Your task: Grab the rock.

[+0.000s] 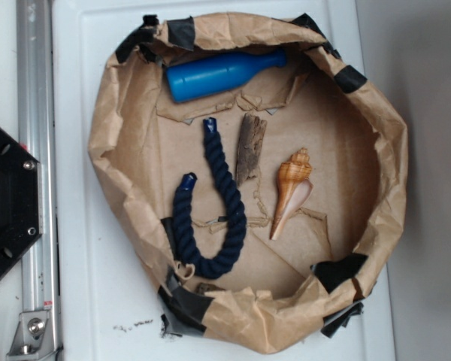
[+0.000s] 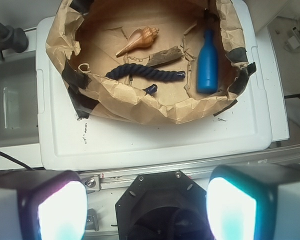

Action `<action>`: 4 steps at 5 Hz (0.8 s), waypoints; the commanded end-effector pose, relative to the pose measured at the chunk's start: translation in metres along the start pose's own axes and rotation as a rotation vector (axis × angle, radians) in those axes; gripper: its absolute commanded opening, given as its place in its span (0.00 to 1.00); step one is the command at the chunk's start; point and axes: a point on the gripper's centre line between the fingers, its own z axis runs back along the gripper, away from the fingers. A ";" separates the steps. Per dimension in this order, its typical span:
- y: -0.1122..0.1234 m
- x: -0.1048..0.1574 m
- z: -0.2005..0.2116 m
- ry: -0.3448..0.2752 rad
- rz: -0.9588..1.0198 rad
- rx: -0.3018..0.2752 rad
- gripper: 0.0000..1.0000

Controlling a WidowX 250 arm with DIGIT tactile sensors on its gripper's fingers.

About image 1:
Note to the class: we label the small brown rock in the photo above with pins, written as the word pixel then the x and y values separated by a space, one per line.
pixel 204 288

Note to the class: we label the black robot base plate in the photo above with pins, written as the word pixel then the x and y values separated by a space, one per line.
pixel 20 225

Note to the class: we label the orange conch seashell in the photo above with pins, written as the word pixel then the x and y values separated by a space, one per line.
pixel 294 189

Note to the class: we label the blue plastic bottle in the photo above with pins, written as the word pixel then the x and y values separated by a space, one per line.
pixel 219 73

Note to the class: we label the brown paper bin liner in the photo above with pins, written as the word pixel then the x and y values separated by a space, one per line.
pixel 148 153

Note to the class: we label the white tray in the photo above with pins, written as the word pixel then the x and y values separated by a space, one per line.
pixel 109 309

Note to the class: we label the brown wood bark piece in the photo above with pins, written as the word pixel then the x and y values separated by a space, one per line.
pixel 249 151

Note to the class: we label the metal corner bracket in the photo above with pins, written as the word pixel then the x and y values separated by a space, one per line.
pixel 33 339

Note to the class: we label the aluminium extrusion rail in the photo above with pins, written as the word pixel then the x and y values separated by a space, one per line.
pixel 40 264

